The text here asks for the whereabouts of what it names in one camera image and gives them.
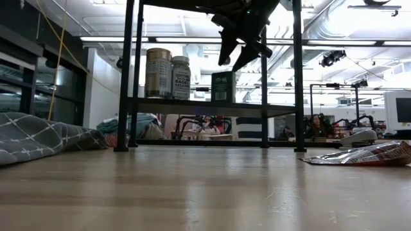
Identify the wooden shelf unit black frame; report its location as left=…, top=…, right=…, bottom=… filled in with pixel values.
left=113, top=0, right=308, bottom=153

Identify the teal and white cloth pile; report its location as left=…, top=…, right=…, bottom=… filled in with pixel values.
left=96, top=112, right=164, bottom=141

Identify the dark glass-front cabinet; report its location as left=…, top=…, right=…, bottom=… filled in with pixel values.
left=0, top=0, right=89, bottom=126

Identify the grey checked cloth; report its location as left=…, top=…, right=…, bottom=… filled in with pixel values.
left=0, top=111, right=109, bottom=167

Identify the white plastic device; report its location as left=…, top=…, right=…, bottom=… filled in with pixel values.
left=339, top=128, right=379, bottom=148

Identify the navy white striped box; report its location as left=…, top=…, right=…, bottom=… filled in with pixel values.
left=231, top=116, right=263, bottom=142

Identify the small pink patterned cup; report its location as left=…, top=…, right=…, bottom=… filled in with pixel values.
left=104, top=133, right=117, bottom=148

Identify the yellow extension cable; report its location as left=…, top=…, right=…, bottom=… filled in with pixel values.
left=34, top=0, right=89, bottom=121

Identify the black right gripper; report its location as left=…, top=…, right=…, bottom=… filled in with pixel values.
left=210, top=0, right=282, bottom=72

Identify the black aluminium rig frame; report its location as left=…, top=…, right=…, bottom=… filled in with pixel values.
left=136, top=138, right=341, bottom=148

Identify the white lid spice jar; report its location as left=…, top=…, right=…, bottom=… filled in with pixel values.
left=171, top=55, right=192, bottom=101

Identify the person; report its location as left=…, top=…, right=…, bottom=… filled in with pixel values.
left=202, top=115, right=222, bottom=134
left=308, top=113, right=327, bottom=139

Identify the white computer monitor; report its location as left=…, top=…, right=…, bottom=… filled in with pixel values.
left=383, top=90, right=411, bottom=135

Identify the dark green spice box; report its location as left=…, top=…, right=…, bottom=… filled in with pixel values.
left=211, top=71, right=237, bottom=103

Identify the black ceiling fixture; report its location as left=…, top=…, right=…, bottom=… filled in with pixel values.
left=347, top=0, right=402, bottom=17

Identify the Yellowstone printed flat packet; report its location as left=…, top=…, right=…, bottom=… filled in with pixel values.
left=300, top=140, right=411, bottom=167

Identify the black camera stand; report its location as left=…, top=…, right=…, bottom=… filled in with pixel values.
left=309, top=78, right=369, bottom=118

